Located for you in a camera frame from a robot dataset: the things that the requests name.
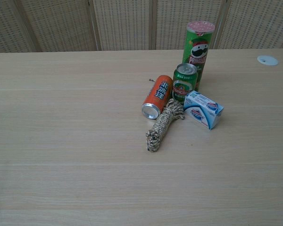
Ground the green Pringles can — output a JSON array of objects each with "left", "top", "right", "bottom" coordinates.
[{"left": 182, "top": 20, "right": 215, "bottom": 92}]

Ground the orange soda can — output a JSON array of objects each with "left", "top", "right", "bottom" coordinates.
[{"left": 141, "top": 74, "right": 174, "bottom": 120}]

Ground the green Tsingtao beer can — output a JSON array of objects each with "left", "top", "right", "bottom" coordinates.
[{"left": 172, "top": 63, "right": 199, "bottom": 105}]

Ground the white blue soap box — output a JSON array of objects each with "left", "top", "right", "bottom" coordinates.
[{"left": 183, "top": 90, "right": 225, "bottom": 131}]

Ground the woven folding screen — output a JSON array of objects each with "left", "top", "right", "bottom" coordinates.
[{"left": 0, "top": 0, "right": 283, "bottom": 55}]

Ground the beige braided rope bundle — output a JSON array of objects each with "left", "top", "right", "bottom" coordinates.
[{"left": 145, "top": 79, "right": 186, "bottom": 153}]

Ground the white round cable grommet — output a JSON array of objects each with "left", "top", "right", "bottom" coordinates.
[{"left": 257, "top": 55, "right": 280, "bottom": 66}]

